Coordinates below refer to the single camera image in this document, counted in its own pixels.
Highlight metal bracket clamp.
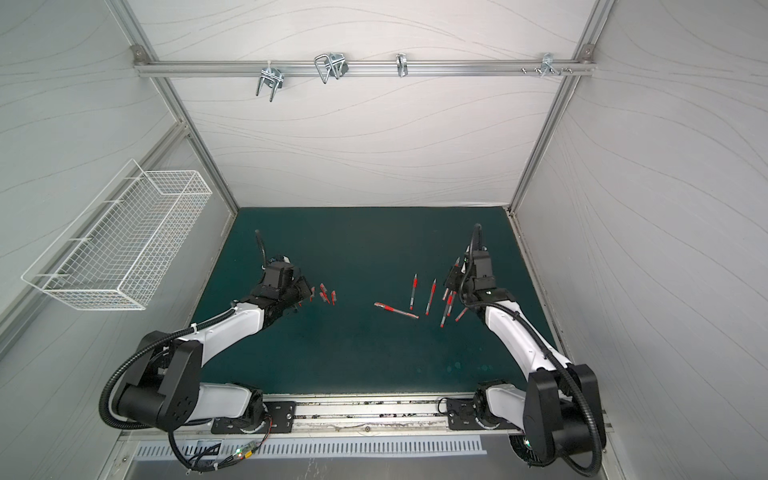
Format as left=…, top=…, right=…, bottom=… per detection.
left=395, top=53, right=408, bottom=78

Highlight white wire basket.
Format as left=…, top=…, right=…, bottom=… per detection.
left=21, top=160, right=212, bottom=311

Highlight right cable bundle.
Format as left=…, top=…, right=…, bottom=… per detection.
left=508, top=431, right=562, bottom=468

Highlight white slotted cable duct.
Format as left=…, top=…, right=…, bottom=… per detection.
left=133, top=435, right=487, bottom=461

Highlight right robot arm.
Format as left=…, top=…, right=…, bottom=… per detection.
left=446, top=246, right=606, bottom=477

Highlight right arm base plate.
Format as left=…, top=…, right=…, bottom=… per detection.
left=436, top=397, right=521, bottom=433

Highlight aluminium cross rail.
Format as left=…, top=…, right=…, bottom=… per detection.
left=134, top=58, right=597, bottom=78

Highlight metal u-bolt clamp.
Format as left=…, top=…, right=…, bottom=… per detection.
left=256, top=66, right=284, bottom=102
left=314, top=52, right=349, bottom=84

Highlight left cable bundle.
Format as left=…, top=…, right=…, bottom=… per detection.
left=167, top=413, right=277, bottom=474

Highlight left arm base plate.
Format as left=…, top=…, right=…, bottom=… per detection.
left=211, top=401, right=297, bottom=435

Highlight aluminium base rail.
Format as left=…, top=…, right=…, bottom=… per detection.
left=119, top=392, right=613, bottom=442

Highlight cable bundle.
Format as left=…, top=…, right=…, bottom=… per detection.
left=508, top=431, right=562, bottom=468
left=167, top=413, right=277, bottom=474

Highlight green table mat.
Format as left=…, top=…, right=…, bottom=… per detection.
left=195, top=207, right=549, bottom=394

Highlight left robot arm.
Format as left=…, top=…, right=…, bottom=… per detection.
left=98, top=261, right=311, bottom=432

